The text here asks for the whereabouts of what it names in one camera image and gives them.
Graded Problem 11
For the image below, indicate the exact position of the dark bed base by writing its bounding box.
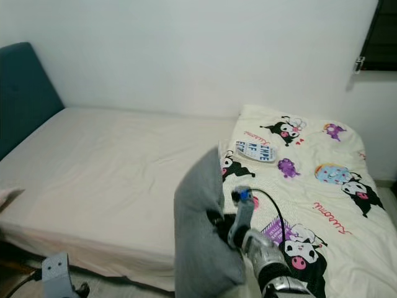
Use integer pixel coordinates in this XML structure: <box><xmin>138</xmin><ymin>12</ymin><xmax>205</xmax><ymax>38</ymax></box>
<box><xmin>0</xmin><ymin>241</ymin><xmax>42</xmax><ymax>275</ymax></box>

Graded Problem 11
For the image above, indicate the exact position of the cream sheeted bed mattress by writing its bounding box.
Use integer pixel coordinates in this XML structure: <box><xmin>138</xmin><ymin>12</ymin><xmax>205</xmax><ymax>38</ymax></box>
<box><xmin>0</xmin><ymin>106</ymin><xmax>244</xmax><ymax>292</ymax></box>

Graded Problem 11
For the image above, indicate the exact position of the cream cartoon print blanket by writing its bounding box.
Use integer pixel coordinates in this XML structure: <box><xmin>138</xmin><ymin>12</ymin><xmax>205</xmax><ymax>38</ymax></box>
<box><xmin>218</xmin><ymin>104</ymin><xmax>397</xmax><ymax>298</ymax></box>

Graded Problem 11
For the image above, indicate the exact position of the teal padded headboard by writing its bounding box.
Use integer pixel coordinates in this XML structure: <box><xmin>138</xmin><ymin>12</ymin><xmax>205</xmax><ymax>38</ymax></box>
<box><xmin>0</xmin><ymin>42</ymin><xmax>66</xmax><ymax>161</ymax></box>

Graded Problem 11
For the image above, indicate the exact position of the silver window latch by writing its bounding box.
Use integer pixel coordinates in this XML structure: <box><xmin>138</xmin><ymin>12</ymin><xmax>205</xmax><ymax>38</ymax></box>
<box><xmin>354</xmin><ymin>55</ymin><xmax>367</xmax><ymax>75</ymax></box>

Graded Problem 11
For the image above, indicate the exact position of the black framed window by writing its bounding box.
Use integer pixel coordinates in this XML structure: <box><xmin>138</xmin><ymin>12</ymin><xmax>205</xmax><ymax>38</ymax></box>
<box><xmin>360</xmin><ymin>0</ymin><xmax>397</xmax><ymax>71</ymax></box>

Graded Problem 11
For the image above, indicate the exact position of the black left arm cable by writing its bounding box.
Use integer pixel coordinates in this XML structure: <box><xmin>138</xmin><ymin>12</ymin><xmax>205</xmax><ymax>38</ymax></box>
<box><xmin>9</xmin><ymin>269</ymin><xmax>45</xmax><ymax>298</ymax></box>

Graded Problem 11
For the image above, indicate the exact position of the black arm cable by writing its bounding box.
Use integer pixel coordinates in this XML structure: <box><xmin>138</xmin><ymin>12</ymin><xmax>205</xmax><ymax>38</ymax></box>
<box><xmin>251</xmin><ymin>187</ymin><xmax>287</xmax><ymax>242</ymax></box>
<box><xmin>9</xmin><ymin>269</ymin><xmax>45</xmax><ymax>298</ymax></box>

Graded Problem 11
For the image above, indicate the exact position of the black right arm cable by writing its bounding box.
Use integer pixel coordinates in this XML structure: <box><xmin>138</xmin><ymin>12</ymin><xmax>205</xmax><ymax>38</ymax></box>
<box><xmin>251</xmin><ymin>187</ymin><xmax>287</xmax><ymax>242</ymax></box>

